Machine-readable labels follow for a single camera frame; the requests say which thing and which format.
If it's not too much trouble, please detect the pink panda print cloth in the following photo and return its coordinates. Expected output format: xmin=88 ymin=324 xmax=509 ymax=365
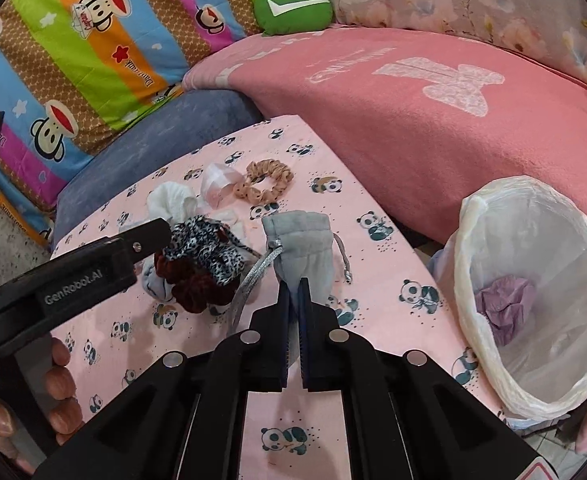
xmin=48 ymin=115 xmax=489 ymax=480

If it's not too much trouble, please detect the person's left hand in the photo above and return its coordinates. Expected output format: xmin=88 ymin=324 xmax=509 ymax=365
xmin=0 ymin=336 xmax=85 ymax=476

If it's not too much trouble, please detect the light blue cloth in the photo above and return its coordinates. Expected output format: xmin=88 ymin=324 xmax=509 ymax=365
xmin=140 ymin=260 xmax=174 ymax=303

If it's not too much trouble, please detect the colourful monkey print blanket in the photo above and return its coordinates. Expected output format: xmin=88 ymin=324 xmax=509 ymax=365
xmin=0 ymin=0 xmax=264 ymax=248

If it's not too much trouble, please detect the white cloth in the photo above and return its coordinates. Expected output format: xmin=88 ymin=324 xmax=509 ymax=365
xmin=146 ymin=182 xmax=246 ymax=241

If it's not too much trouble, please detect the leopard print scrunchie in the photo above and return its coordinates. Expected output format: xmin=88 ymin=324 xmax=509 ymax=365
xmin=163 ymin=215 xmax=254 ymax=288

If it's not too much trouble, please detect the white tissue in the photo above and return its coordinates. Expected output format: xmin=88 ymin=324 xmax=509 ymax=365
xmin=200 ymin=162 xmax=246 ymax=211

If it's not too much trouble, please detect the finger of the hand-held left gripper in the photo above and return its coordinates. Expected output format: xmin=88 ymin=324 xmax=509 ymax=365
xmin=118 ymin=217 xmax=173 ymax=264

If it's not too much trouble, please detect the grey drawstring pouch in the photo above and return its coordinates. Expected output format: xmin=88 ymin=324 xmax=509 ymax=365
xmin=262 ymin=211 xmax=354 ymax=308

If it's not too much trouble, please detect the silver ribbon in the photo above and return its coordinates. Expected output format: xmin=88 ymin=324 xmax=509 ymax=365
xmin=226 ymin=240 xmax=284 ymax=336

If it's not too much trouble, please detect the bin with white plastic bag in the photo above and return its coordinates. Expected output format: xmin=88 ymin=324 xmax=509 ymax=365
xmin=431 ymin=175 xmax=587 ymax=423

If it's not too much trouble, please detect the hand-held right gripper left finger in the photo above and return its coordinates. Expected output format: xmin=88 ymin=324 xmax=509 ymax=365
xmin=36 ymin=282 xmax=294 ymax=480

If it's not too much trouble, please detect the pink blanket with bow print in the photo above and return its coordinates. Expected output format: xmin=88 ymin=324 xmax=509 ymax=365
xmin=182 ymin=27 xmax=587 ymax=246

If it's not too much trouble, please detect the blue cushion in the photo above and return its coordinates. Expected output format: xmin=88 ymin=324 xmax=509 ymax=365
xmin=53 ymin=89 xmax=264 ymax=246

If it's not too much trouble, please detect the green cushion with white tick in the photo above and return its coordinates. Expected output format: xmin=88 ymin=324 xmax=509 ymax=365
xmin=253 ymin=0 xmax=335 ymax=37

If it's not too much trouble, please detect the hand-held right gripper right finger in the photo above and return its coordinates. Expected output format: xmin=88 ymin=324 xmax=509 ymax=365
xmin=297 ymin=277 xmax=559 ymax=480

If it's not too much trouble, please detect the dark red scrunchie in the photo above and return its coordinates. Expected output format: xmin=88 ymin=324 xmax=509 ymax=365
xmin=153 ymin=250 xmax=234 ymax=315

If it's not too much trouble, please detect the crumpled purple paper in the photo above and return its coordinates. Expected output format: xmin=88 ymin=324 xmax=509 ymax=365
xmin=475 ymin=276 xmax=537 ymax=346

